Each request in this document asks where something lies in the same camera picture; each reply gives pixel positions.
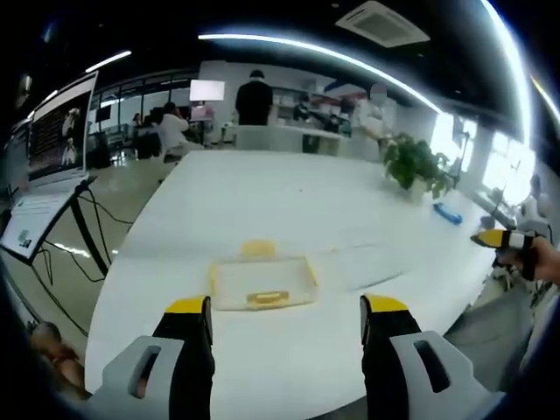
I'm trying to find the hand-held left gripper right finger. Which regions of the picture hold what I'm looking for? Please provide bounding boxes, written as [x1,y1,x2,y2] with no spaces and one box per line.
[359,293,505,420]

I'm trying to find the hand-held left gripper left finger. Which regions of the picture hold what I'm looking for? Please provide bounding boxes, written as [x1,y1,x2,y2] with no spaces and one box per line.
[89,295,216,420]

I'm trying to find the yellow plastic buckle part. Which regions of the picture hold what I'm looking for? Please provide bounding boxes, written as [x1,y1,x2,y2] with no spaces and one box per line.
[240,239,278,257]
[245,290,291,306]

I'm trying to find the person's right hand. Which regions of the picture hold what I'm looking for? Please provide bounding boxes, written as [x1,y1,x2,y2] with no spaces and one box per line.
[497,239,560,286]

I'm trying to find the blue oblong object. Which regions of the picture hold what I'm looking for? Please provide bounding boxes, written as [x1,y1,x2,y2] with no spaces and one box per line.
[432,200,464,226]

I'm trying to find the person's grey clothing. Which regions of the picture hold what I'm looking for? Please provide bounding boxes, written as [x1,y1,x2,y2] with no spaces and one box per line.
[498,288,560,397]

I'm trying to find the clear tray with yellow rim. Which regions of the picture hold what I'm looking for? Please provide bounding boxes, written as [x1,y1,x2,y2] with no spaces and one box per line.
[208,255,320,312]

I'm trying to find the potted green plant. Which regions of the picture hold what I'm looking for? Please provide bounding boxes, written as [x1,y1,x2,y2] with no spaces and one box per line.
[381,132,455,200]

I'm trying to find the black stand with white sheet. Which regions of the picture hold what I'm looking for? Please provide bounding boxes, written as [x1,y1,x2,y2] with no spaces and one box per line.
[0,174,110,279]

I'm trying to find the white counter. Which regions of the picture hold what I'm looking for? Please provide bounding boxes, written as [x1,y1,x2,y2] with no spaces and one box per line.
[221,123,352,155]

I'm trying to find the ceiling air conditioner vent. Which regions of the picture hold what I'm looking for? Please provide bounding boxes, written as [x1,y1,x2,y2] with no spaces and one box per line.
[335,0,432,49]

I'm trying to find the open laptop computer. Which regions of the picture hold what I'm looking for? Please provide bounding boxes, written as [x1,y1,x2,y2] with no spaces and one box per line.
[26,69,100,190]

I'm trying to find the long ceiling light strip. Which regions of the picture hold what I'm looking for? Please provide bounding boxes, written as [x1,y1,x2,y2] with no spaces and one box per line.
[197,31,443,116]

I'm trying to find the white display screen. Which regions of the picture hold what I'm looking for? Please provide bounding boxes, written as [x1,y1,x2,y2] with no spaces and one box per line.
[188,79,227,103]

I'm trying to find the short ceiling light strip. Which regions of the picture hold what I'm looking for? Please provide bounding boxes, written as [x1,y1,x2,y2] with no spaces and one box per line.
[84,49,133,74]

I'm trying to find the black cable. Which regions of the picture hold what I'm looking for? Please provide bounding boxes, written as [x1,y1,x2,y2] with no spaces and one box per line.
[32,185,135,338]

